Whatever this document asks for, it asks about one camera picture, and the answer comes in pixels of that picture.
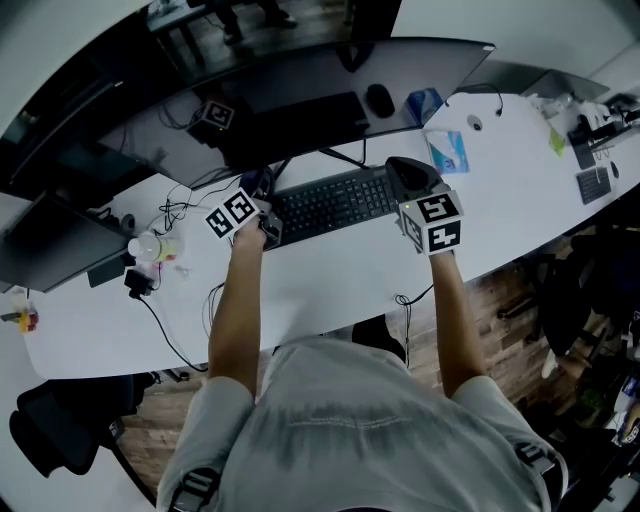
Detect black monitor stand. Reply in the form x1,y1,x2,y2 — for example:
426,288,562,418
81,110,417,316
318,138,372,170

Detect person's right forearm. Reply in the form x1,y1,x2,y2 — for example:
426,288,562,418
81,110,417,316
428,248,487,400

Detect blue tissue packet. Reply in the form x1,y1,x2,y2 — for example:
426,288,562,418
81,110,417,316
423,129,472,176

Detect black power cable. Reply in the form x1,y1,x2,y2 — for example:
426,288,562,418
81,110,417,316
134,294,209,373

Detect person's left forearm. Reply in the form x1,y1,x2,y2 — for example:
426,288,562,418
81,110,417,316
206,227,268,404

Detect person's grey shirt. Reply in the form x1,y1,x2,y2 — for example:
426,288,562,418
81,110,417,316
156,335,570,512

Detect black flat side monitor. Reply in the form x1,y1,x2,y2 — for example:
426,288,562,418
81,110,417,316
0,191,132,294

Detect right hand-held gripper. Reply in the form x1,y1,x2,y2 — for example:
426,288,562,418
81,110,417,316
384,155,465,257

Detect white plastic bottle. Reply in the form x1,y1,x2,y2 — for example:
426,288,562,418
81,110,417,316
127,229,186,264

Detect black curved computer monitor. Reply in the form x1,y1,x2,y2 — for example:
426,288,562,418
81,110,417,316
0,37,497,190

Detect small black keyboard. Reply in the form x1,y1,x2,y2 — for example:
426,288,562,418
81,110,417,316
574,166,614,207

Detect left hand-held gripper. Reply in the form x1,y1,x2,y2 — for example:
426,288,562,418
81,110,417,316
204,187,285,250

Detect yellow and red toy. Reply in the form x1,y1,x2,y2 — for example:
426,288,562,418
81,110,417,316
0,308,40,334

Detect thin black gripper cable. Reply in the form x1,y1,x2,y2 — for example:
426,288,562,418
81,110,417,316
394,283,435,369
201,281,227,354

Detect black headset cable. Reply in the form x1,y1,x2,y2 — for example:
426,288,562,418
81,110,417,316
443,82,505,119

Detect grey slim monitor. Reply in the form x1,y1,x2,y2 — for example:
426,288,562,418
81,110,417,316
453,59,612,103

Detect black office chair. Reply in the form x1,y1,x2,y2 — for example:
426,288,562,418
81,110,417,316
497,227,640,359
8,372,164,506

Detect tangled black cables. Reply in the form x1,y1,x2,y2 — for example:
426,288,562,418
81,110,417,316
158,182,221,234

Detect black power adapter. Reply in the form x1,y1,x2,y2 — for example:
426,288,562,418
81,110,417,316
123,268,157,301

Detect black computer keyboard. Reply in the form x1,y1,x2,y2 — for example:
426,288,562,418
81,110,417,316
271,166,402,247

